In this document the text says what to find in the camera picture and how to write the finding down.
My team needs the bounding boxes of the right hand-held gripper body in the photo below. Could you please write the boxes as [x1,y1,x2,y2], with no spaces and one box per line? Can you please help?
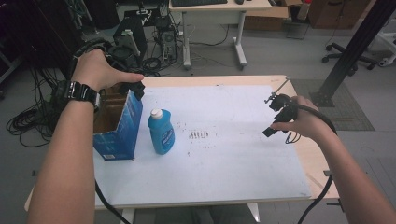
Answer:
[263,77,300,132]

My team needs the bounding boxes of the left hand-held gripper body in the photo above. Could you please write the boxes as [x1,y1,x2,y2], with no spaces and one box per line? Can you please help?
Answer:
[104,28,148,78]

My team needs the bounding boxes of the blue cardboard box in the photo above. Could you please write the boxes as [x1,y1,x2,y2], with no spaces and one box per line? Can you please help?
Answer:
[92,83,145,161]

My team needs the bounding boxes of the blue bottle with white cap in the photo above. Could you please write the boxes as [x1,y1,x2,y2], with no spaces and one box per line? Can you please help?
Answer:
[147,107,176,156]

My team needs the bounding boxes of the person's right hand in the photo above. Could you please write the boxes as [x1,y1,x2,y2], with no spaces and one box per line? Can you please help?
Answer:
[270,95,331,141]

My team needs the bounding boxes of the person's left hand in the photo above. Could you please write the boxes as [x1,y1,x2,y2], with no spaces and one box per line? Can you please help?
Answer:
[70,48,146,92]

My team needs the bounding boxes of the black computer tower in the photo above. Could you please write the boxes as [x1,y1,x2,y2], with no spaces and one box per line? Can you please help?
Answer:
[112,15,148,68]

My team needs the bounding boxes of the small grey computer case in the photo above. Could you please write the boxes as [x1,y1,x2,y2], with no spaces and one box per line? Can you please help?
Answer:
[160,29,178,62]

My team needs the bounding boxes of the black wrist watch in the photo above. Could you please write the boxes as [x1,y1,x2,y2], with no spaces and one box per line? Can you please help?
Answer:
[54,79,102,113]

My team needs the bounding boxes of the white table mat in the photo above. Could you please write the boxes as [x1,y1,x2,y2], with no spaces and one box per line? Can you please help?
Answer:
[92,84,312,209]

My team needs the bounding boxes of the dark grey floor mat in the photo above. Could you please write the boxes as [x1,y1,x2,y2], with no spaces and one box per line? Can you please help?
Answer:
[290,78,375,132]

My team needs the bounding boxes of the black office chair base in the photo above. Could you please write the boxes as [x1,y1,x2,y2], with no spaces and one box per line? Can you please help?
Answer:
[321,42,377,77]

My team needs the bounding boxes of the black keyboard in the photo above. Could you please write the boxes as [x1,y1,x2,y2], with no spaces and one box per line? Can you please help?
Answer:
[170,0,229,7]

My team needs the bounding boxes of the flat brown cardboard box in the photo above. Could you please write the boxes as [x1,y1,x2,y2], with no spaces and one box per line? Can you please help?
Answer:
[244,5,290,32]

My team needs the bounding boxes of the white office desk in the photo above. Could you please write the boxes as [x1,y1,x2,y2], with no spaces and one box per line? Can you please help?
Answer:
[167,0,274,71]

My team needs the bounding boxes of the brown wooden cabinet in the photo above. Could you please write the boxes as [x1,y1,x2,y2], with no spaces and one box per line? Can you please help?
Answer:
[307,0,372,31]

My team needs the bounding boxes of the thin black wire loop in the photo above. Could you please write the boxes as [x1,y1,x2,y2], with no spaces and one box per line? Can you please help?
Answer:
[284,130,303,145]

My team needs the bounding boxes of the tangled cables by computers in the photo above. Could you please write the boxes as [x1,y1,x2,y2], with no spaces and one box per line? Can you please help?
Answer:
[139,36,188,77]

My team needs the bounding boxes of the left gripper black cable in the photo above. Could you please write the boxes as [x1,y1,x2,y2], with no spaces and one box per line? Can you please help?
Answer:
[69,36,132,224]

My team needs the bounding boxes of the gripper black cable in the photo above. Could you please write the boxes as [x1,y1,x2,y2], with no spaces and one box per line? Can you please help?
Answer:
[294,104,339,224]
[69,36,132,224]

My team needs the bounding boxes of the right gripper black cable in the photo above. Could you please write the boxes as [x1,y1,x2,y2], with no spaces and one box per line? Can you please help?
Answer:
[294,104,339,224]

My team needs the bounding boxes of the black floor cable bundle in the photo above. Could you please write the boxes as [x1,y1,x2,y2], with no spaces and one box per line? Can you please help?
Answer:
[6,68,71,147]

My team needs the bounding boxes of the black metal post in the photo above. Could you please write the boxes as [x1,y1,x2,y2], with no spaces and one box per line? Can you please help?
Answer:
[311,0,396,108]

